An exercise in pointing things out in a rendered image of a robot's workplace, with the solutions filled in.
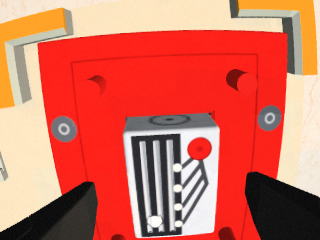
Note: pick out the white block with black stripes and red dot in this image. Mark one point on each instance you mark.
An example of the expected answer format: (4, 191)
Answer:
(171, 162)

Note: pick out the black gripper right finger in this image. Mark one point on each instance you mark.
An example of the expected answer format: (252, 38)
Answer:
(281, 211)

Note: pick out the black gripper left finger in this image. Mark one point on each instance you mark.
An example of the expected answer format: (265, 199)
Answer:
(69, 217)

